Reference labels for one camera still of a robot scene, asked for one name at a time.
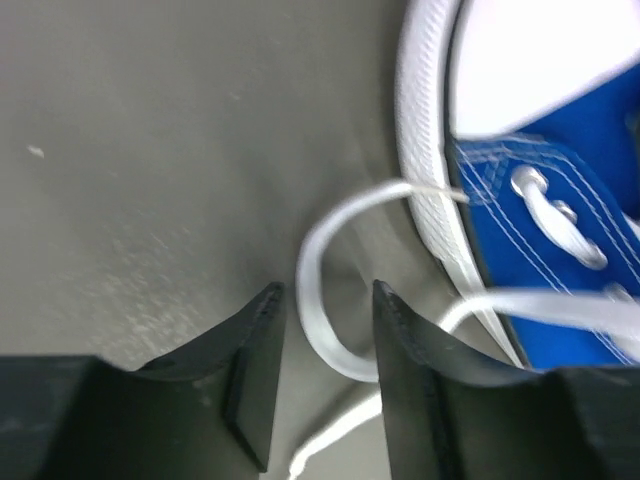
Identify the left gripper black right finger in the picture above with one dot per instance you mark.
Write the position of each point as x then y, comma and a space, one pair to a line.
452, 412

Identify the white shoelace of sneaker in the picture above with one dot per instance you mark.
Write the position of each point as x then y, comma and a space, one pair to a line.
320, 300

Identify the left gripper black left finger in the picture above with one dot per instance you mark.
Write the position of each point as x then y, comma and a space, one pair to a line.
202, 411

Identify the blue sneaker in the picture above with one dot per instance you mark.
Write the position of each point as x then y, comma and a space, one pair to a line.
525, 115

